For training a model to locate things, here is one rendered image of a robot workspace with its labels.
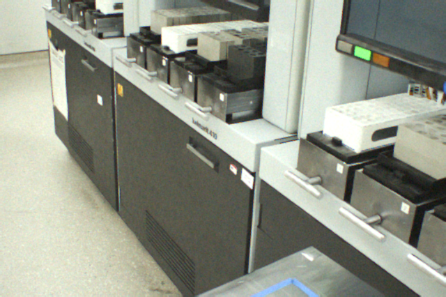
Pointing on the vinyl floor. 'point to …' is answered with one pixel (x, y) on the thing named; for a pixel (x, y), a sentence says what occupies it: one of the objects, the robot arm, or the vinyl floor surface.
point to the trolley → (297, 279)
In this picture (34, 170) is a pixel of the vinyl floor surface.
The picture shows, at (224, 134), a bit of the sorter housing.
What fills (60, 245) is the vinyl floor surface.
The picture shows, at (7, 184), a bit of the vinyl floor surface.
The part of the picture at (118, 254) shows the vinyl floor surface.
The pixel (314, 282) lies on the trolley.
